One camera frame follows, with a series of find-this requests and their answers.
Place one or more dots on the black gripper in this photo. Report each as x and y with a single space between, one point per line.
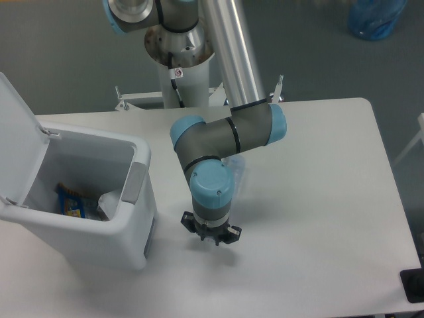
219 230

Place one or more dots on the crushed clear plastic bottle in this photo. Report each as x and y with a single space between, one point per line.
234 164

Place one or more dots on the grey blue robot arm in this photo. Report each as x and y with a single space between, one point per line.
200 146

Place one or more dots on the white trash can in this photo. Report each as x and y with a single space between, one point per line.
87 193

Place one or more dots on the white trash can lid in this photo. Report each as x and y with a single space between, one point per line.
24 144

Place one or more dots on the blue snack wrapper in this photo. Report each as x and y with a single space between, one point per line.
71 203

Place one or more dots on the black device at edge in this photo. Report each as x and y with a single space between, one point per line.
412 281

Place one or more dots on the blue water jug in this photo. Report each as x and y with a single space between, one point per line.
374 20

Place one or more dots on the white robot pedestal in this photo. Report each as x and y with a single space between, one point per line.
185 83

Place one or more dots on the white frame at right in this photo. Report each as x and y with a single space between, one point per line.
418 138

